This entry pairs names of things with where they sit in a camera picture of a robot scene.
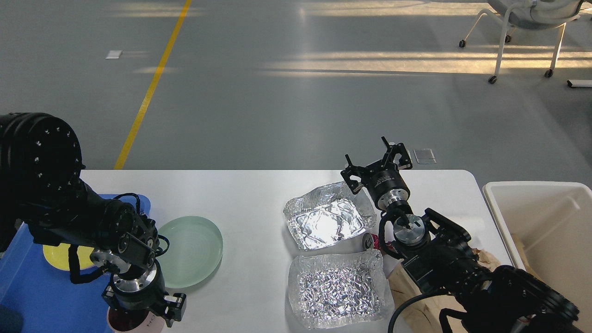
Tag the brown paper bag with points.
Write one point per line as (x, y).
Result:
(422, 316)

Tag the white plastic bin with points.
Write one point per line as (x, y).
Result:
(547, 230)

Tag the pink mug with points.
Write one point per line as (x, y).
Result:
(137, 321)

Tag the lower aluminium foil tray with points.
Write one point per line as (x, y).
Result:
(336, 290)

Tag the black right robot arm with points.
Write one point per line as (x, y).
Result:
(435, 254)

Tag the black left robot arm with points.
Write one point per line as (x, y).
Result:
(41, 163)

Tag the white bar on floor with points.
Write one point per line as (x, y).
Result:
(579, 83)

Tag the blue plastic tray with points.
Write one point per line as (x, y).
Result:
(39, 298)

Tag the light green plate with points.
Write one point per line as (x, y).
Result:
(195, 250)

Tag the aluminium foil tray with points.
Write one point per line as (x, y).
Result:
(328, 215)
(336, 290)

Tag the upper aluminium foil tray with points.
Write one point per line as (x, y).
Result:
(328, 215)

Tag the crushed red soda can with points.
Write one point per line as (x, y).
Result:
(370, 241)

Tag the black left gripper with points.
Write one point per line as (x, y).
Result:
(146, 292)

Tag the white office chair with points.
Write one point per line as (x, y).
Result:
(533, 15)

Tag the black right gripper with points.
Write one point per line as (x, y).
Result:
(382, 178)

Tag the yellow plate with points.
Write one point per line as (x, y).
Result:
(57, 256)

